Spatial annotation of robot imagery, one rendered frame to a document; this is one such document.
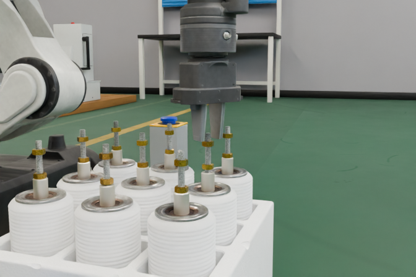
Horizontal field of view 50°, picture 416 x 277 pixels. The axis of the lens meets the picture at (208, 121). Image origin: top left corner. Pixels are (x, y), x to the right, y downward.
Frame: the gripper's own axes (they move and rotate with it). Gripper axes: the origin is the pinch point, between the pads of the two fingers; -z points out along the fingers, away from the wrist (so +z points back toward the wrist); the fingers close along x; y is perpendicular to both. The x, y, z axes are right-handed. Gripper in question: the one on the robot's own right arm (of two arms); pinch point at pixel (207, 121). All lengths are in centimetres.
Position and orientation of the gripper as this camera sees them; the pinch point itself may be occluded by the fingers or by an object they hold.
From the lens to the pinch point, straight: 72.6
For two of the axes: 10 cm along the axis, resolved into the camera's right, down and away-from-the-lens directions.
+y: 6.3, 1.1, -7.7
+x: -7.8, 0.8, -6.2
